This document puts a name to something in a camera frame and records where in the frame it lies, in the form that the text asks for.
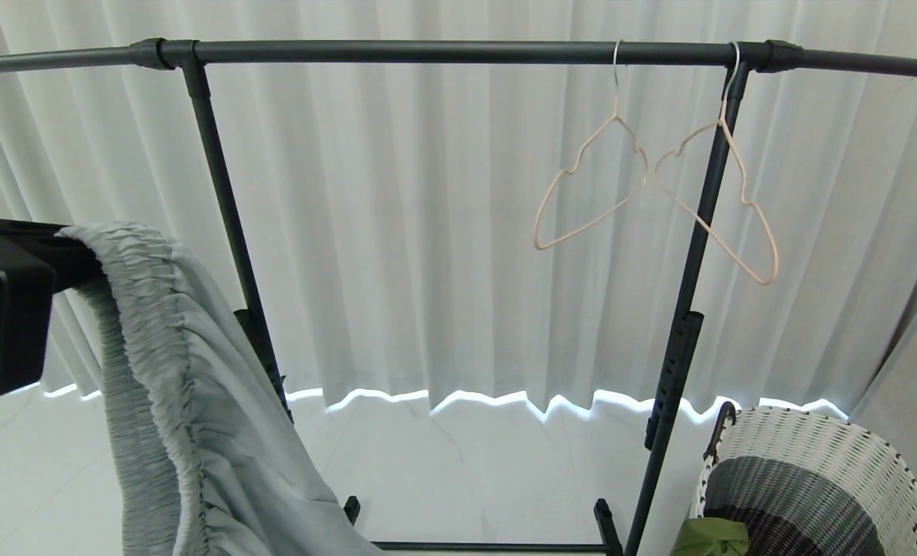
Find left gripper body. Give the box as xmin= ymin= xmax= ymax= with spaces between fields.
xmin=0 ymin=212 xmax=57 ymax=398

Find pale grey shorts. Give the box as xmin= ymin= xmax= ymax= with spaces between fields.
xmin=60 ymin=222 xmax=383 ymax=556

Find black clothes rack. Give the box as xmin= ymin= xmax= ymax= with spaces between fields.
xmin=0 ymin=37 xmax=917 ymax=556

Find pink clothes hanger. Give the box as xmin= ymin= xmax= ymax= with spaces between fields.
xmin=653 ymin=41 xmax=780 ymax=286
xmin=533 ymin=41 xmax=650 ymax=252

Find white laundry basket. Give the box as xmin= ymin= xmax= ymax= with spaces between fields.
xmin=688 ymin=400 xmax=917 ymax=556

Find white curtain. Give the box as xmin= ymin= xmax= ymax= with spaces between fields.
xmin=0 ymin=0 xmax=917 ymax=422

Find green garment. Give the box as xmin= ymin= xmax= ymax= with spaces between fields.
xmin=670 ymin=517 xmax=752 ymax=556

